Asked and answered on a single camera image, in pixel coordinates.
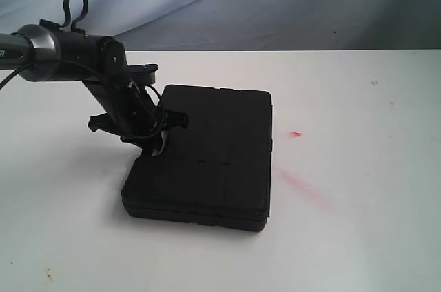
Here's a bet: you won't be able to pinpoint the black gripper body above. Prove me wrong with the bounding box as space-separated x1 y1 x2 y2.
83 79 165 154

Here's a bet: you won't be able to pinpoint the black plastic tool case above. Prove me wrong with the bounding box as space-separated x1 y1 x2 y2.
121 85 272 232

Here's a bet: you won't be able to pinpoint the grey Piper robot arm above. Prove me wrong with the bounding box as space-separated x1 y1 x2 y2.
1 23 188 156

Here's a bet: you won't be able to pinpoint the white backdrop cloth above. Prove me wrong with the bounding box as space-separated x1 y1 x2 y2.
1 0 440 50

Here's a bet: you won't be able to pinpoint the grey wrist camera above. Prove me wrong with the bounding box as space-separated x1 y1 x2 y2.
125 63 159 85

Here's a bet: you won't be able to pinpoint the black camera cable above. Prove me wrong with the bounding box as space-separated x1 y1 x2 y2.
0 0 173 143

